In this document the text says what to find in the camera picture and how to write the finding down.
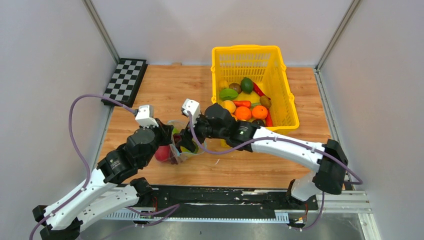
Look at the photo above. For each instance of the small yellow toy fruit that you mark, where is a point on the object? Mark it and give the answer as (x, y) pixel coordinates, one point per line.
(223, 84)

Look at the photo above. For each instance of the yellow plastic basket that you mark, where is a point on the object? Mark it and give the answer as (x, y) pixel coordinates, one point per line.
(264, 65)

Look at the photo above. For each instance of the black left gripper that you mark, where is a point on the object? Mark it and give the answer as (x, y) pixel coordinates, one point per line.
(164, 129)

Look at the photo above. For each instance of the black white checkerboard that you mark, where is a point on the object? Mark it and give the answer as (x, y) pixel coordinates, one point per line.
(125, 81)

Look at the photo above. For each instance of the dark red toy grapes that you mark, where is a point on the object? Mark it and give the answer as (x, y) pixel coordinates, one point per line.
(174, 154)

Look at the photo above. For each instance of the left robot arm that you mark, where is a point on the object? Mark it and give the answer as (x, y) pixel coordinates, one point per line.
(65, 219)

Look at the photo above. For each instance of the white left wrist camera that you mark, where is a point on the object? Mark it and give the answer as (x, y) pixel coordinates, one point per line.
(144, 116)

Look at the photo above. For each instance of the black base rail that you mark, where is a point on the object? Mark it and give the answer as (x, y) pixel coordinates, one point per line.
(201, 202)

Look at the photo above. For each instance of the orange toy fruit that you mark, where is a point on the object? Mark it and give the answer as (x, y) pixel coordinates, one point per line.
(259, 112)

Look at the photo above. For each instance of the orange toy carrot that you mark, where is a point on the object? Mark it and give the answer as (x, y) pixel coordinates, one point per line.
(242, 103)

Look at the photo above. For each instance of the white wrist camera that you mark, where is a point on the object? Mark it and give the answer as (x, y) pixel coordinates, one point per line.
(144, 116)
(191, 108)

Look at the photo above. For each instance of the orange toy tangerine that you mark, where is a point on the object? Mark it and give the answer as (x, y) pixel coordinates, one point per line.
(243, 113)

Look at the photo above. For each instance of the red toy apple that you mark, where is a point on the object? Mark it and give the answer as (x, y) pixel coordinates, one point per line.
(163, 153)

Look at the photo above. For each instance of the dark green toy lime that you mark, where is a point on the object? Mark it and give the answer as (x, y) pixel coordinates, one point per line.
(247, 85)

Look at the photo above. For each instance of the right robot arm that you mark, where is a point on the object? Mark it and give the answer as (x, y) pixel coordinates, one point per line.
(326, 161)

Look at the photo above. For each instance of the green toy mango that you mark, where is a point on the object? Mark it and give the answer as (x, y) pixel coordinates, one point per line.
(191, 149)

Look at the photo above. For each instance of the red toy pepper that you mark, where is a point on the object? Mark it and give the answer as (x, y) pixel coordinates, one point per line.
(258, 91)

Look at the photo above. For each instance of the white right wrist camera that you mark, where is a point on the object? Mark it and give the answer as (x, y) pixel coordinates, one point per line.
(191, 108)

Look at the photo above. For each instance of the yellow toy lemon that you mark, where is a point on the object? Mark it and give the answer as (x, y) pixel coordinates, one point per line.
(252, 97)

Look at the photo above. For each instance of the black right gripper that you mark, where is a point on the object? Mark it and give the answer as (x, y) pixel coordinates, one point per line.
(186, 137)

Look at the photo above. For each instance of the clear zip top bag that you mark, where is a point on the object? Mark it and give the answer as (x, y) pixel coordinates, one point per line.
(178, 126)

